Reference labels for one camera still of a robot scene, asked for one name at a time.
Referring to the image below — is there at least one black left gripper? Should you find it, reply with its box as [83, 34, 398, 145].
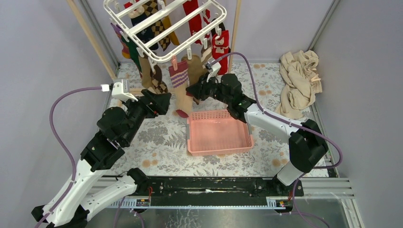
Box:
[122, 89, 173, 145]

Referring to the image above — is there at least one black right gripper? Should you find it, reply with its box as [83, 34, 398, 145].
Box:
[185, 72, 231, 105]

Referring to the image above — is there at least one plain brown sock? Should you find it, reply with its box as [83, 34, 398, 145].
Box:
[181, 54, 207, 87]

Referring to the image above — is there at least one beige purple striped sock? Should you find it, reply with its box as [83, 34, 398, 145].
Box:
[168, 59, 193, 118]

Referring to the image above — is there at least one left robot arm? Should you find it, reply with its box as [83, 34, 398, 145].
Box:
[31, 89, 172, 228]

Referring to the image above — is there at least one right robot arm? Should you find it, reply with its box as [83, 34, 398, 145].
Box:
[186, 74, 328, 196]

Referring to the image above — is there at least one wooden hanger stand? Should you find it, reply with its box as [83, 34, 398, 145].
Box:
[67, 0, 228, 79]

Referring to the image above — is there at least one white plastic sock hanger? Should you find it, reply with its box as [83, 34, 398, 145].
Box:
[103, 0, 227, 73]

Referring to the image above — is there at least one brown argyle sock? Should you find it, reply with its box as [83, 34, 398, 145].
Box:
[150, 65, 168, 94]

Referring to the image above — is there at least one tan plain sock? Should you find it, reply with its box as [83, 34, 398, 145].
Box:
[139, 57, 154, 89]

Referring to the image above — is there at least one brown striped sock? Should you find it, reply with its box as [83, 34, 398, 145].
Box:
[201, 38, 212, 64]

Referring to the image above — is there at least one pink plastic basket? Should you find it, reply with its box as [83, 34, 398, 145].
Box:
[186, 110, 254, 156]

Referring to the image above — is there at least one floral table mat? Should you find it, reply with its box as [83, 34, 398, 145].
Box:
[106, 62, 289, 177]

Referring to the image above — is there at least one red bear sock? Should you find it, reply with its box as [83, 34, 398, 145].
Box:
[211, 30, 230, 75]

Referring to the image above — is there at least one green sock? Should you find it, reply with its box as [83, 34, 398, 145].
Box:
[122, 38, 142, 74]

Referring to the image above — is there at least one purple orange striped sock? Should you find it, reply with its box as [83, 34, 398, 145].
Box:
[110, 23, 130, 59]

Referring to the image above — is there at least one red hanging sock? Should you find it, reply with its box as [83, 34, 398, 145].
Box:
[183, 0, 202, 35]

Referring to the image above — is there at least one navy bear sock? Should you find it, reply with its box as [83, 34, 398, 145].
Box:
[124, 1, 159, 51]

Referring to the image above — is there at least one beige crumpled cloth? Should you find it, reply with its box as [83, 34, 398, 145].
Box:
[275, 50, 322, 119]

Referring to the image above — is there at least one dark argyle sock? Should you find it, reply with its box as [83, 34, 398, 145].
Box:
[143, 0, 171, 51]

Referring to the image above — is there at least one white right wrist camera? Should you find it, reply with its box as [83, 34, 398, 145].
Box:
[204, 62, 221, 82]

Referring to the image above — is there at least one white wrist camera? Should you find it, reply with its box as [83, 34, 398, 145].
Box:
[204, 62, 221, 82]
[100, 78, 138, 102]

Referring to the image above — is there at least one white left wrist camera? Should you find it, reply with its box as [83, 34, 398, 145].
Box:
[100, 78, 138, 102]

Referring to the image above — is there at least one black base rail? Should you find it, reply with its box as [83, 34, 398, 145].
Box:
[132, 176, 304, 207]

